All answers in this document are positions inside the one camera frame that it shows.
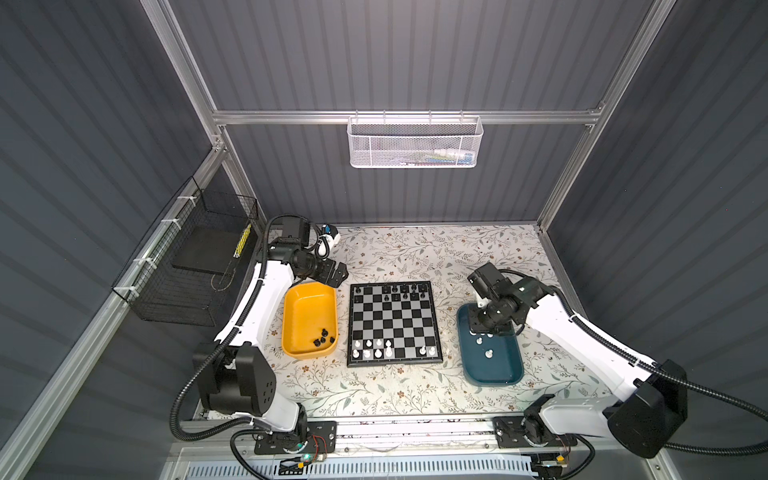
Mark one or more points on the white wire mesh basket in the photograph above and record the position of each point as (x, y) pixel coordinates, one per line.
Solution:
(379, 142)

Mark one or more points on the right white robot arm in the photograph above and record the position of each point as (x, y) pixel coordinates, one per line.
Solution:
(642, 407)

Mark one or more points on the teal plastic tray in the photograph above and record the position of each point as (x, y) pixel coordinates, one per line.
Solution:
(487, 360)

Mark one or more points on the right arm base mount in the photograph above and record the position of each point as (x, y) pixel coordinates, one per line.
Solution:
(519, 431)

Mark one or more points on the markers in white basket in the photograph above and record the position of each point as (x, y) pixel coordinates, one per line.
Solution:
(450, 157)

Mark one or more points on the black foam pad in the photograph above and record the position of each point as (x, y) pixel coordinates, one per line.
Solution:
(207, 251)

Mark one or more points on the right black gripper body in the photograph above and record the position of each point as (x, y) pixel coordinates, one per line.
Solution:
(483, 319)

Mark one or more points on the white pieces in teal tray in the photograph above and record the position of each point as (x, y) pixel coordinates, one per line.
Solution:
(485, 346)

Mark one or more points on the aluminium front rail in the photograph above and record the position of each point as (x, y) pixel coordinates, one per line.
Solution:
(363, 436)

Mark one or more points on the yellow marker pen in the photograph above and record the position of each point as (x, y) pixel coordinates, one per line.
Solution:
(242, 242)

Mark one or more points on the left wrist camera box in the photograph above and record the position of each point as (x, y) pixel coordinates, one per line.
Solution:
(328, 235)

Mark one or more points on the yellow plastic tray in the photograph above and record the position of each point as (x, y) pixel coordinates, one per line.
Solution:
(308, 307)

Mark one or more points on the black wire mesh basket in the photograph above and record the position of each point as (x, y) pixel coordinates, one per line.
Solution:
(157, 292)

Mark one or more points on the black white chess board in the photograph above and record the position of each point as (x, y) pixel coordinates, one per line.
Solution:
(392, 323)

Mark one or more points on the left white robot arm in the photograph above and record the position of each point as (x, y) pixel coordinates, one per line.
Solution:
(231, 372)

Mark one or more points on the black pieces in yellow tray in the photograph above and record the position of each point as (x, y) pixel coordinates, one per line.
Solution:
(325, 338)

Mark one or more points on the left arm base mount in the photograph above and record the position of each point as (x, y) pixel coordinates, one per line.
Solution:
(312, 437)

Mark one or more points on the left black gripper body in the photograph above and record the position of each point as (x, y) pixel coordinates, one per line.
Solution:
(321, 270)

